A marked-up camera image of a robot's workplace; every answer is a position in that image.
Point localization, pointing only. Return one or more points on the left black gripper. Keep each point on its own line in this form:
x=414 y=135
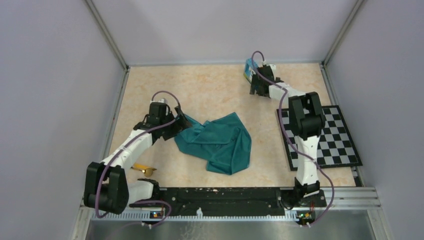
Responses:
x=172 y=133

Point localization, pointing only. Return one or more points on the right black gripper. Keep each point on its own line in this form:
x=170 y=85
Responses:
x=255 y=82

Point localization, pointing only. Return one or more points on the colourful toy block house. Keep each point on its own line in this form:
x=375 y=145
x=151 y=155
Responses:
x=249 y=69

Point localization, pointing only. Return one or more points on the teal cloth napkin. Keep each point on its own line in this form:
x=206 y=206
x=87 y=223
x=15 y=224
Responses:
x=224 y=143

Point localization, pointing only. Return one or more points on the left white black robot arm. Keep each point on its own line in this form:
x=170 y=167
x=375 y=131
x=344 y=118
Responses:
x=106 y=188

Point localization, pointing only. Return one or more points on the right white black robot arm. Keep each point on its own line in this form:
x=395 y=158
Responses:
x=305 y=121

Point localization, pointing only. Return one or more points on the gold spoon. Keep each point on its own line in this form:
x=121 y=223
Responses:
x=146 y=170

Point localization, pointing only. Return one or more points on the black white checkerboard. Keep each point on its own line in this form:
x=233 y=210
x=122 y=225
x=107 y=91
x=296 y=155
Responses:
x=336 y=147

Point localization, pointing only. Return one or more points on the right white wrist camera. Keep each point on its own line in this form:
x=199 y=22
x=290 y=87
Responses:
x=272 y=66

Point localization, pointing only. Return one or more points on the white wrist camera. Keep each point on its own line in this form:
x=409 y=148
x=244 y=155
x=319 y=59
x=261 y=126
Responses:
x=161 y=100
x=272 y=66

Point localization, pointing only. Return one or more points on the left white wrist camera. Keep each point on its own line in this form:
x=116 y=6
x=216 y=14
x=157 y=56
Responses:
x=161 y=100

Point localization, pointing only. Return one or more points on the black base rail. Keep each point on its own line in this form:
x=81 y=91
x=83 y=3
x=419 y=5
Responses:
x=228 y=203

